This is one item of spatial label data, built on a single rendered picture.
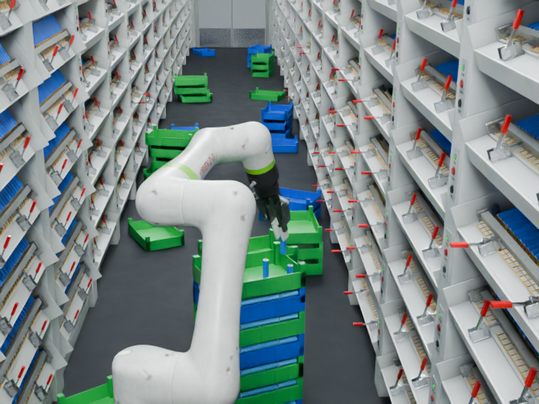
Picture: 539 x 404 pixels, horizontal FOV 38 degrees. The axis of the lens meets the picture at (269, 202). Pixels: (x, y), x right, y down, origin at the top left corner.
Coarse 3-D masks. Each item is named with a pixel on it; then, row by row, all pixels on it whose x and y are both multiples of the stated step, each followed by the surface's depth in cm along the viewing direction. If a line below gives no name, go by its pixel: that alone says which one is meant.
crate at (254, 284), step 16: (192, 256) 243; (256, 256) 253; (272, 256) 256; (192, 272) 245; (256, 272) 250; (272, 272) 250; (304, 272) 239; (256, 288) 233; (272, 288) 236; (288, 288) 238
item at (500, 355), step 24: (456, 288) 178; (480, 288) 177; (456, 312) 177; (480, 312) 163; (504, 312) 168; (480, 336) 164; (504, 336) 162; (480, 360) 157; (504, 360) 155; (528, 360) 148; (504, 384) 148; (528, 384) 137
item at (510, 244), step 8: (488, 216) 167; (488, 224) 165; (496, 224) 163; (496, 232) 159; (504, 232) 158; (504, 240) 155; (512, 240) 154; (504, 248) 155; (512, 248) 151; (520, 248) 150; (512, 256) 151; (520, 256) 148; (528, 256) 146; (520, 264) 148; (528, 264) 144; (528, 272) 143; (536, 272) 140; (528, 280) 141; (536, 280) 139; (528, 288) 139
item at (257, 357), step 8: (288, 344) 245; (296, 344) 246; (248, 352) 239; (256, 352) 240; (264, 352) 242; (272, 352) 243; (280, 352) 244; (288, 352) 246; (296, 352) 247; (240, 360) 239; (248, 360) 240; (256, 360) 241; (264, 360) 243; (272, 360) 244; (280, 360) 245; (240, 368) 240
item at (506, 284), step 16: (496, 192) 171; (464, 208) 172; (480, 208) 172; (496, 208) 170; (464, 224) 173; (480, 224) 171; (464, 240) 167; (480, 240) 164; (480, 256) 158; (496, 256) 156; (480, 272) 161; (496, 272) 150; (512, 272) 148; (496, 288) 148; (512, 288) 143; (528, 320) 132; (528, 336) 134
